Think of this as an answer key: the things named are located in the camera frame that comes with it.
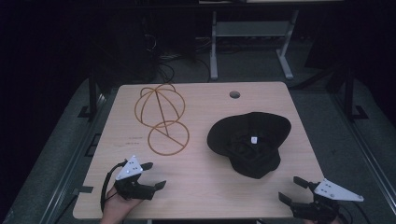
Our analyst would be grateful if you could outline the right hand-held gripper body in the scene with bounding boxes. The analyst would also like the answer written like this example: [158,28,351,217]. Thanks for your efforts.
[290,178,364,224]

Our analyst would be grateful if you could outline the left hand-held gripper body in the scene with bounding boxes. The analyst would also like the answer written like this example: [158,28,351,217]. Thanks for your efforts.
[113,155,157,201]

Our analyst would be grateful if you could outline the gold wire hat stand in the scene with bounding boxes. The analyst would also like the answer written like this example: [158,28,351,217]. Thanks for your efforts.
[134,83,191,157]

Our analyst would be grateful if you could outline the black hat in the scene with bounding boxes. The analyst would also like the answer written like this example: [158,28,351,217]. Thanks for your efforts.
[206,111,292,180]

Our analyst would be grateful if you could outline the person's left hand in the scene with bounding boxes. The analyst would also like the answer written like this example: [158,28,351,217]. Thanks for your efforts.
[100,186,144,224]

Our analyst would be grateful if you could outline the grey metal stand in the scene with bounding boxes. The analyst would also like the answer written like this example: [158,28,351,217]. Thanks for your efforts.
[208,9,301,81]

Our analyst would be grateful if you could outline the black cable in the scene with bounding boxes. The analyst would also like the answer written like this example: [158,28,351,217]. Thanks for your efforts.
[99,160,129,213]
[337,200,372,224]

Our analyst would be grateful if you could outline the black metal post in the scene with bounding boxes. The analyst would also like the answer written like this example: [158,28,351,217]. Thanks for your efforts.
[78,69,102,120]
[339,66,370,122]

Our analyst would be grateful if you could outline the bundle of black cables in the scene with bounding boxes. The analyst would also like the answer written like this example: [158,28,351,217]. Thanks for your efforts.
[144,31,213,84]

